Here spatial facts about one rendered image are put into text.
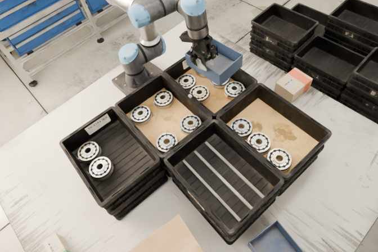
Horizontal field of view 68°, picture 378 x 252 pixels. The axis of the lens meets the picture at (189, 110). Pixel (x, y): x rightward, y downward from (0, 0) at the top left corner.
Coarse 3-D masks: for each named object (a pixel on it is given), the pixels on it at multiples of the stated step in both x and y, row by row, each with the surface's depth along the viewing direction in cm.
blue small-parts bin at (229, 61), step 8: (216, 40) 125; (224, 48) 124; (216, 56) 128; (224, 56) 128; (232, 56) 124; (240, 56) 118; (192, 64) 123; (208, 64) 126; (216, 64) 126; (224, 64) 125; (232, 64) 116; (240, 64) 121; (200, 72) 123; (208, 72) 118; (216, 72) 114; (224, 72) 115; (232, 72) 120; (216, 80) 118; (224, 80) 119
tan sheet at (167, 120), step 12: (156, 108) 146; (168, 108) 145; (180, 108) 144; (156, 120) 142; (168, 120) 141; (180, 120) 140; (144, 132) 138; (156, 132) 138; (168, 132) 137; (180, 132) 136
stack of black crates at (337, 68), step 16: (304, 48) 209; (320, 48) 218; (336, 48) 208; (304, 64) 203; (320, 64) 210; (336, 64) 208; (352, 64) 206; (320, 80) 201; (336, 80) 189; (336, 96) 200
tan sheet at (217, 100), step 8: (192, 72) 158; (176, 80) 156; (200, 80) 154; (208, 80) 153; (232, 80) 151; (208, 88) 150; (216, 88) 149; (216, 96) 146; (224, 96) 146; (208, 104) 144; (216, 104) 143; (224, 104) 143
